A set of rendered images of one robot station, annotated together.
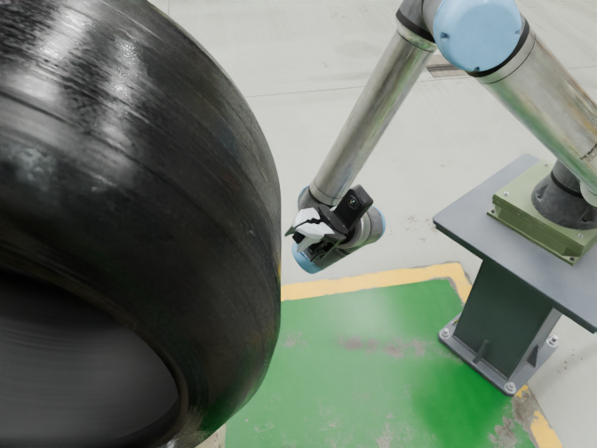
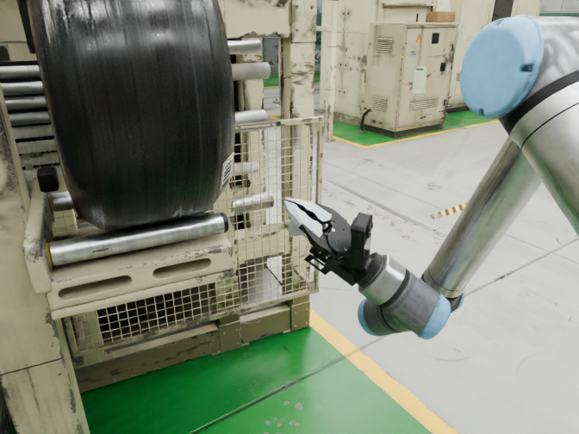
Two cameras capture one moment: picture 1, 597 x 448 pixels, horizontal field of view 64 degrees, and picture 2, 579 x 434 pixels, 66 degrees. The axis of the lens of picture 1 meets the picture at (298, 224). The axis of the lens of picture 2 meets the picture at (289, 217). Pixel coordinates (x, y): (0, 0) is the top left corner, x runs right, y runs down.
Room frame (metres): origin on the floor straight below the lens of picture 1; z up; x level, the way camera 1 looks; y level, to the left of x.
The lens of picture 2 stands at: (0.25, -0.69, 1.30)
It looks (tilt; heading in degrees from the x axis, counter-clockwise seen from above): 24 degrees down; 66
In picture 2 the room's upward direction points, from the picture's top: straight up
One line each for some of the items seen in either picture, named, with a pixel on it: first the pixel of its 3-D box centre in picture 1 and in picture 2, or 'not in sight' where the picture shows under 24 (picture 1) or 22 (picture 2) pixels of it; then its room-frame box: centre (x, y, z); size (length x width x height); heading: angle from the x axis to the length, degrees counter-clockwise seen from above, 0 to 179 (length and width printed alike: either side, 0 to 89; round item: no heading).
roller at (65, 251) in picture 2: not in sight; (142, 237); (0.31, 0.16, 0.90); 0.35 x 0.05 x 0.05; 1
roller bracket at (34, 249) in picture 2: not in sight; (42, 226); (0.12, 0.29, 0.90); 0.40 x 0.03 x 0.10; 91
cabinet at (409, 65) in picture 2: not in sight; (409, 78); (3.86, 3.85, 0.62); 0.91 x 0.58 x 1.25; 10
